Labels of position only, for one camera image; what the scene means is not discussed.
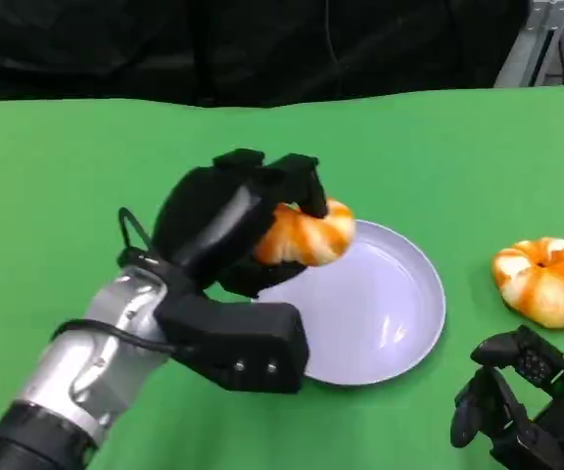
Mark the orange and white bread roll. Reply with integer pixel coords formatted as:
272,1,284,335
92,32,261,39
253,197,357,267
491,236,564,330

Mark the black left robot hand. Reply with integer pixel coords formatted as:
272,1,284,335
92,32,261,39
153,148,331,301

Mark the black backdrop curtain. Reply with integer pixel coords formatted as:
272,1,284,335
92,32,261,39
0,0,531,108

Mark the grey metal frame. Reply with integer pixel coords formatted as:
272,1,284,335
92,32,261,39
494,0,564,88

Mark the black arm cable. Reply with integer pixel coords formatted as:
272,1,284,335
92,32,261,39
50,207,195,354

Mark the lilac plate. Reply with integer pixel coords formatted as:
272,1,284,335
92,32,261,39
251,219,447,388

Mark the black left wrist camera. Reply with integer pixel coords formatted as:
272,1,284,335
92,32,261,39
156,273,310,395

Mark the green table cloth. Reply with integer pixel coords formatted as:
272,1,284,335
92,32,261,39
0,82,564,470

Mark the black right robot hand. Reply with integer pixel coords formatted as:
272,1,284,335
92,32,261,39
449,325,564,470

